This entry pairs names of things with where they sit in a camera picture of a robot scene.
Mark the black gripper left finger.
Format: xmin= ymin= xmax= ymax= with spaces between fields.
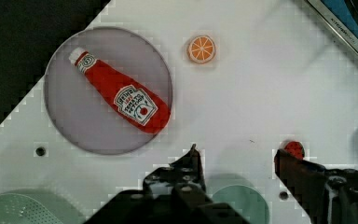
xmin=143 ymin=144 xmax=206 ymax=198

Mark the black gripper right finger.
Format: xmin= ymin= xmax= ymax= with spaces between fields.
xmin=274 ymin=149 xmax=326 ymax=218

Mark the small red strawberry toy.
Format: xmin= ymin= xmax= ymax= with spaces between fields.
xmin=284 ymin=141 xmax=305 ymax=160

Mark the green metal cup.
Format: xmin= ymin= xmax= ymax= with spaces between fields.
xmin=213 ymin=185 xmax=269 ymax=224

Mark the red plush ketchup bottle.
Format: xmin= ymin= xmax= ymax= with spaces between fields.
xmin=69 ymin=48 xmax=171 ymax=134

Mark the orange slice toy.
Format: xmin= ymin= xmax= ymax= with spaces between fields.
xmin=186 ymin=35 xmax=216 ymax=64

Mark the green colander basket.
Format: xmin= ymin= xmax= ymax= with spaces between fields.
xmin=0 ymin=192 xmax=64 ymax=224

